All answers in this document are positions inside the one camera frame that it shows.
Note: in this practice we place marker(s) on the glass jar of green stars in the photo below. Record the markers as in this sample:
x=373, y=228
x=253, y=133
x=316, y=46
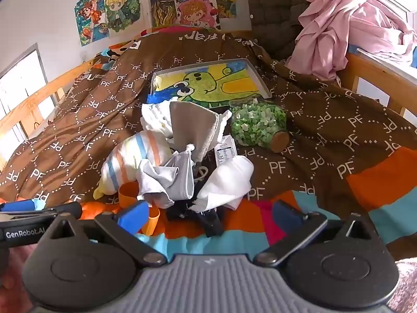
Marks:
x=257, y=124

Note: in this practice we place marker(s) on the wooden bed frame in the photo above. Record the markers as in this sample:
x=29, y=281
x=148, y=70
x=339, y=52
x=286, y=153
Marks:
x=49, y=86

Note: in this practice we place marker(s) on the white milk carton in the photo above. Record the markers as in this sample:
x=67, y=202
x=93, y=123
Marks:
x=225, y=151

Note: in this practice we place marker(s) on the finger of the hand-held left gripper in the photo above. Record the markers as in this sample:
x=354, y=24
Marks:
x=18, y=206
x=65, y=208

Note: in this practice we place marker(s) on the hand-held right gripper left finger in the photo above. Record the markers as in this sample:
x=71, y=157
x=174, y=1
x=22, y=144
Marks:
x=132, y=217

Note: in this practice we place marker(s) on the striped white towel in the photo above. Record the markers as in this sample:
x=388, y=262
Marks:
x=130, y=159

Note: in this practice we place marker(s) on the white printed baby cloth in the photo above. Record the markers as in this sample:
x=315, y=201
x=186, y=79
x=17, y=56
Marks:
x=156, y=117

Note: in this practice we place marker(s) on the dark quilted jacket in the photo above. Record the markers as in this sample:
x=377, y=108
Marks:
x=273, y=9

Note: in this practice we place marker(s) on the pink fuzzy clothing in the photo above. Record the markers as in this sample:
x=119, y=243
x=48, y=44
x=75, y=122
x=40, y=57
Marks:
x=407, y=287

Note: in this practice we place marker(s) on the black sock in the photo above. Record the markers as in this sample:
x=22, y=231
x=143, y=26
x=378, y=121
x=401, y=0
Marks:
x=208, y=221

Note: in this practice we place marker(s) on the grey tray with frog picture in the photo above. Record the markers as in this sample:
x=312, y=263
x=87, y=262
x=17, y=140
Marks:
x=228, y=81

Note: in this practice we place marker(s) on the window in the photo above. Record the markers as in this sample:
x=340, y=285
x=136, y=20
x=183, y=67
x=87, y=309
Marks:
x=22, y=84

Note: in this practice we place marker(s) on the blond figure wall poster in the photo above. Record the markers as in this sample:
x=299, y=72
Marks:
x=123, y=8

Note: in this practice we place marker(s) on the light grey cloth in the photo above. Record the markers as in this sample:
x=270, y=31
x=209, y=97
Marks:
x=169, y=179

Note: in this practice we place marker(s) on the brown patterned blanket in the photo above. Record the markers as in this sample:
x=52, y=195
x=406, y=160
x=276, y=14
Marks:
x=325, y=137

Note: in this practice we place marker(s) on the pink clothes pile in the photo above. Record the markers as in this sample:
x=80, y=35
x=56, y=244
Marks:
x=342, y=29

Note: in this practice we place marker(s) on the cow-print figure wall poster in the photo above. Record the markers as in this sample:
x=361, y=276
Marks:
x=197, y=11

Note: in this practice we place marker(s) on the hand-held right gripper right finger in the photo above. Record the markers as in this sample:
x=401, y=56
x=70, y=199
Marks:
x=286, y=216

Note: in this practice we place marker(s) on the orange cup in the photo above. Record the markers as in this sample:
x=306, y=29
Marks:
x=128, y=195

